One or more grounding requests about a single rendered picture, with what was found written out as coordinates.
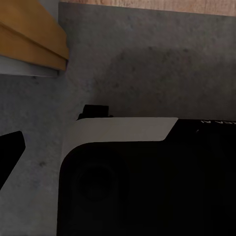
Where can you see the door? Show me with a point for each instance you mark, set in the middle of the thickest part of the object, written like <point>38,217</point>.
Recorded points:
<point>28,33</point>

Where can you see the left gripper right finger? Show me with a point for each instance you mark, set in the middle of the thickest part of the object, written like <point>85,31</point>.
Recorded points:
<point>228,146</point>

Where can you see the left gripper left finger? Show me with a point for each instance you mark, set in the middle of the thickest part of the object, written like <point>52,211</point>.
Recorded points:
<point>12,146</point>

